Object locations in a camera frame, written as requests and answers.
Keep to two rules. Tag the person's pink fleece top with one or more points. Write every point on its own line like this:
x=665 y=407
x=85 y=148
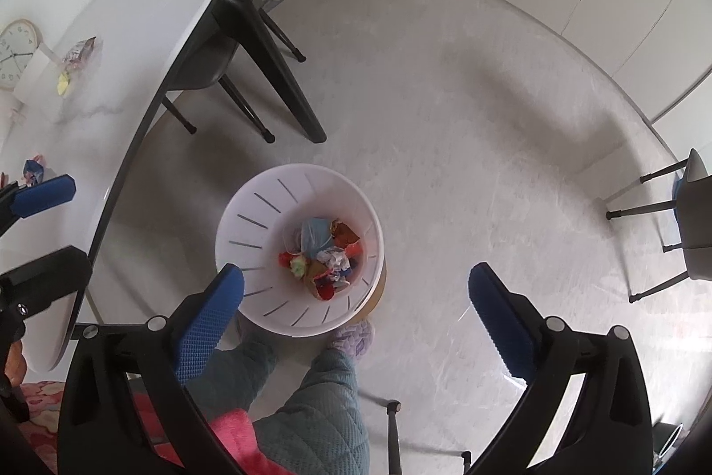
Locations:
x=222 y=433

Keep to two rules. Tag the grey chair with black legs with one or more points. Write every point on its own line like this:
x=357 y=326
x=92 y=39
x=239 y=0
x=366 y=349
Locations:
x=692 y=230

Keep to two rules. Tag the red paper ball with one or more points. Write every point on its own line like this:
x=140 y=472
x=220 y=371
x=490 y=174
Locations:
x=325 y=288

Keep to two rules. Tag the yellow round stool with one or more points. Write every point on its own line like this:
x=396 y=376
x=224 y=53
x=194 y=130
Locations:
x=378 y=292

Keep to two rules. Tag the person's left hand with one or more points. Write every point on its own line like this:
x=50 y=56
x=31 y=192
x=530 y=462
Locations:
x=15 y=366

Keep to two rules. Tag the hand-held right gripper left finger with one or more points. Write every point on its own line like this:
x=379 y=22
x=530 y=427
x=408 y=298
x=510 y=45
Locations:
x=208 y=330

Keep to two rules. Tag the white slotted waste bin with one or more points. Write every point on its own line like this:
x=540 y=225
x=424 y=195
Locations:
x=261 y=230

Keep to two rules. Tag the clear printed plastic bag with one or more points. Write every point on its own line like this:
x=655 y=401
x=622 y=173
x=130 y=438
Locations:
x=80 y=52

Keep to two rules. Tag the black seat leg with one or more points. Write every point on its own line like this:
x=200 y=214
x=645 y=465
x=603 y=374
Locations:
x=394 y=436

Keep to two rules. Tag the grey dining chair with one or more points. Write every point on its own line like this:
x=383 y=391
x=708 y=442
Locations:
x=203 y=63

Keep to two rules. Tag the large brown paper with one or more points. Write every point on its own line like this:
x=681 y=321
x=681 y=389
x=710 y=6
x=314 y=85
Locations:
x=346 y=232

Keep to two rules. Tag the person's right green quilted leg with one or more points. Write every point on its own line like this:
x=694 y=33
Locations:
x=317 y=419

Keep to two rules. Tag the black table leg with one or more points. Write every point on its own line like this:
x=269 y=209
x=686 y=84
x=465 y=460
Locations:
x=278 y=80

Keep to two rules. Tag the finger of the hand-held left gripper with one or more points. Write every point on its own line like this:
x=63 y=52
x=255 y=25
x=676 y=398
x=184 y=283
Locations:
x=50 y=277
x=47 y=194

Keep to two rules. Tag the red patterned cushion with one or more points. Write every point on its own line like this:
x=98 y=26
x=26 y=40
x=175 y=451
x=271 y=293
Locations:
x=42 y=414

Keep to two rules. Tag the yellow crumpled paper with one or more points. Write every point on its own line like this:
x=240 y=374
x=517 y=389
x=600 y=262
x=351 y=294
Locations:
x=64 y=84

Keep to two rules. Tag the person's green quilted leg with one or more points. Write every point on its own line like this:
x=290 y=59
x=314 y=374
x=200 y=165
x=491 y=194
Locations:
x=317 y=419
x=233 y=375

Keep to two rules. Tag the person's left green quilted leg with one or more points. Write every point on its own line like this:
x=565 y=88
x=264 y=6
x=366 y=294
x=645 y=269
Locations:
x=233 y=375

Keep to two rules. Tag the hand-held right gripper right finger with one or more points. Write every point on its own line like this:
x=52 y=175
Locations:
x=498 y=325

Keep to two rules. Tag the red paper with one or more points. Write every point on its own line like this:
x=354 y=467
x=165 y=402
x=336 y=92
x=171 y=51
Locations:
x=286 y=259

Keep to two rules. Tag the pink crumpled paper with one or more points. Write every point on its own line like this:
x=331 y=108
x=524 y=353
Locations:
x=38 y=157

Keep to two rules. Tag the round white wall clock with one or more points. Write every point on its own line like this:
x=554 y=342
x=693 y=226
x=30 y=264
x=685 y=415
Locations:
x=16 y=52

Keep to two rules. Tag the blue face mask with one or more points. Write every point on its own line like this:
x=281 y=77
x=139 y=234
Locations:
x=316 y=235

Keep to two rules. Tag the white and green paper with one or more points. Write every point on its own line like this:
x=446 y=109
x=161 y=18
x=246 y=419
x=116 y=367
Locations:
x=299 y=268

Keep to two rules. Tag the white folded card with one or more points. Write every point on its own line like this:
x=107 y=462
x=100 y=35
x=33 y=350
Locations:
x=36 y=74

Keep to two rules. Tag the dark blue wrapper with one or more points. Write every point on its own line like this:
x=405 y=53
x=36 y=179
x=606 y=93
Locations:
x=33 y=172

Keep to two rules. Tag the lavender knitted slipper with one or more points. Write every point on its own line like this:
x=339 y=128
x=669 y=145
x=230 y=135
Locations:
x=351 y=338

